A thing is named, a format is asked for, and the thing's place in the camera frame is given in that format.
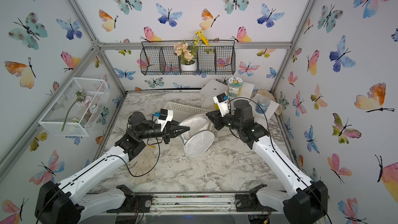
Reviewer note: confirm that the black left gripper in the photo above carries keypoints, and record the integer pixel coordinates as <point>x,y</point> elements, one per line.
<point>170,126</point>

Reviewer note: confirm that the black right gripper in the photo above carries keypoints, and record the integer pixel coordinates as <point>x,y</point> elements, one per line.
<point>219,122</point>

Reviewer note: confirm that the white mesh laundry bag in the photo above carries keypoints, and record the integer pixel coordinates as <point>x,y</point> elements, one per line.
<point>199,138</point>

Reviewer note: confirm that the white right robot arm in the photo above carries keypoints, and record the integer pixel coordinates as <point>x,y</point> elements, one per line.
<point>273,155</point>

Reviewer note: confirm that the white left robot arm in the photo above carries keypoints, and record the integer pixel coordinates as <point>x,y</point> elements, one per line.
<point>90,168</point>

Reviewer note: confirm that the white perforated plastic basket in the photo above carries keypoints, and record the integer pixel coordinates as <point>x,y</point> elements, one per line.
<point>183,112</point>

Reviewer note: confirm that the green lidded glass jar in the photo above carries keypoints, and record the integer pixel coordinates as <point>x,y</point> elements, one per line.
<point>234,86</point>

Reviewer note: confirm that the beige work glove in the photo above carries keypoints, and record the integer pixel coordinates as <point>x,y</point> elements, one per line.
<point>143,165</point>

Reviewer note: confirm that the white tiered wooden shelf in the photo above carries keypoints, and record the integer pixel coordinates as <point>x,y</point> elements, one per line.
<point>214,88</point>

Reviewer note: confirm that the blue granule jar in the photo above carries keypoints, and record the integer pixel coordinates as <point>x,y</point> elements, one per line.
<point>262,104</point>

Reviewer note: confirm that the beige woven fan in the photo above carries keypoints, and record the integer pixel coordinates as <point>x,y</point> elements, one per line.
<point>266,93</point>

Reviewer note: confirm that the white pot with flowers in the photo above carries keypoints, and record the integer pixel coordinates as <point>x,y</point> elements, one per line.
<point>187,52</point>

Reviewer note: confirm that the pink artificial rose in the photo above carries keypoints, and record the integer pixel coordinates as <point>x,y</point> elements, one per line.
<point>81,102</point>

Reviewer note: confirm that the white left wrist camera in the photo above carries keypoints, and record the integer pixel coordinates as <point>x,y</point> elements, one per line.
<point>163,117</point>

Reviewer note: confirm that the black wire wall basket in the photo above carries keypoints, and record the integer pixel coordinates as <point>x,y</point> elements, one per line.
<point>214,57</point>

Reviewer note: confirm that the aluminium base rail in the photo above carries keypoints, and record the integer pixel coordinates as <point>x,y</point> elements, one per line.
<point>168,204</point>

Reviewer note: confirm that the white wire wall basket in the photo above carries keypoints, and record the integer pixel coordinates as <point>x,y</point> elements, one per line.
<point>53,117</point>

